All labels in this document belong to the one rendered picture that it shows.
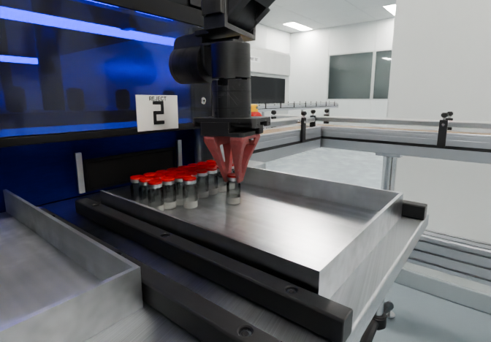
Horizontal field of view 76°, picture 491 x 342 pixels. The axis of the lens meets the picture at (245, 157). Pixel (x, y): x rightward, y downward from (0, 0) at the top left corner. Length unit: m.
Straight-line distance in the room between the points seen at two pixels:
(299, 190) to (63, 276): 0.36
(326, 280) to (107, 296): 0.17
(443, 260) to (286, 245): 1.05
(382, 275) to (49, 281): 0.30
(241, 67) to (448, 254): 1.09
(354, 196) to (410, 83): 1.41
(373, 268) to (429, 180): 1.57
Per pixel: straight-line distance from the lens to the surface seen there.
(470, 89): 1.84
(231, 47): 0.45
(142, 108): 0.55
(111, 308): 0.27
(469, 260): 1.36
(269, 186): 0.58
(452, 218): 1.94
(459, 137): 1.24
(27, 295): 0.34
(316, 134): 1.30
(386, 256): 0.38
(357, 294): 0.31
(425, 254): 1.38
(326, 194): 0.52
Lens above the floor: 1.04
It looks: 11 degrees down
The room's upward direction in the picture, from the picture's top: straight up
